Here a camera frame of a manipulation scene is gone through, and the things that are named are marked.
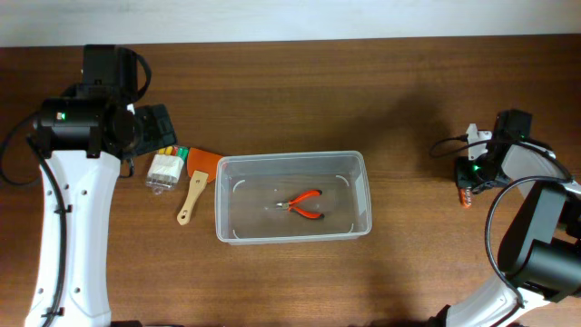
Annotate clear plastic container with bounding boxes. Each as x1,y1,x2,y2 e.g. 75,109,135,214
215,151,372,245

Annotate orange handled pliers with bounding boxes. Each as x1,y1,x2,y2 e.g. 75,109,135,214
275,189,325,220

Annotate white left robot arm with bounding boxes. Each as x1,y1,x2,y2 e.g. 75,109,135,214
25,45,177,326

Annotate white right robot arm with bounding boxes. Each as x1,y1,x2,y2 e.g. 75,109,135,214
428,109,580,327

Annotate clear screwdriver set case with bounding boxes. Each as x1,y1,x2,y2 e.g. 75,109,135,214
145,145,189,195

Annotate orange scraper wooden handle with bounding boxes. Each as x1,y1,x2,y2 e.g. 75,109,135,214
176,147,222,225

